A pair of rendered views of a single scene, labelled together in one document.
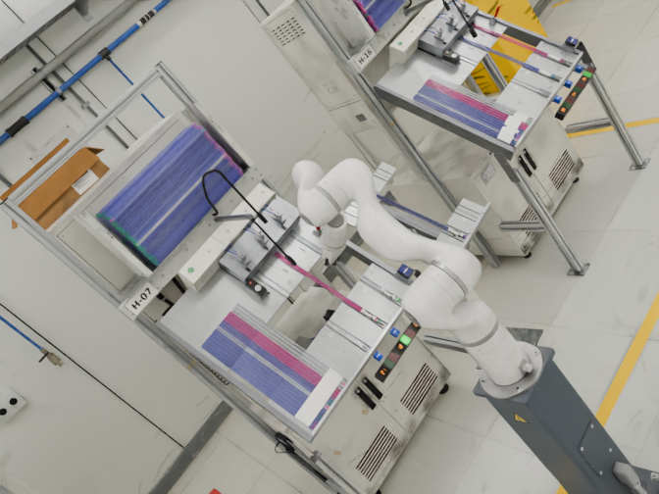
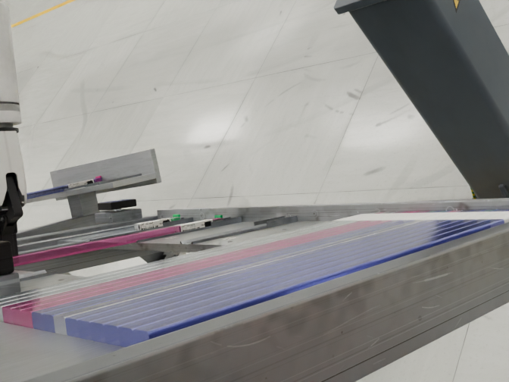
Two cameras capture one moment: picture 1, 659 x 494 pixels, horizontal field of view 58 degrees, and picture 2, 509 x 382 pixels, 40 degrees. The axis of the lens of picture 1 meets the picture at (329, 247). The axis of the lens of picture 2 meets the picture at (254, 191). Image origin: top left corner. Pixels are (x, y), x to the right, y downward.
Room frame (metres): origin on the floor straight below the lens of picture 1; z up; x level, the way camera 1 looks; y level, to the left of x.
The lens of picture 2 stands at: (1.94, 0.89, 1.32)
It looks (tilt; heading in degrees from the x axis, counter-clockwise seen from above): 34 degrees down; 261
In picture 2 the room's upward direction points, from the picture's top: 45 degrees counter-clockwise
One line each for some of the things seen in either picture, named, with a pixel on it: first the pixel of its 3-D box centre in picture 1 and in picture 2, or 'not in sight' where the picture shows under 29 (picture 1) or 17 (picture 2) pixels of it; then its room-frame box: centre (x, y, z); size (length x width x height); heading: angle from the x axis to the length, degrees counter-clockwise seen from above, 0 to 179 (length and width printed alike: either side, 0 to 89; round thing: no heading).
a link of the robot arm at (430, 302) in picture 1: (446, 309); not in sight; (1.29, -0.12, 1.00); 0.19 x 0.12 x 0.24; 99
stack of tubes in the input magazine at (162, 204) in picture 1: (173, 193); not in sight; (2.29, 0.31, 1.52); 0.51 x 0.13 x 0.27; 113
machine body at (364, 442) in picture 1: (338, 388); not in sight; (2.38, 0.41, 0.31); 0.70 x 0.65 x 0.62; 113
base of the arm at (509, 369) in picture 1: (495, 350); not in sight; (1.30, -0.15, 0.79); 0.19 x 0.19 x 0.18
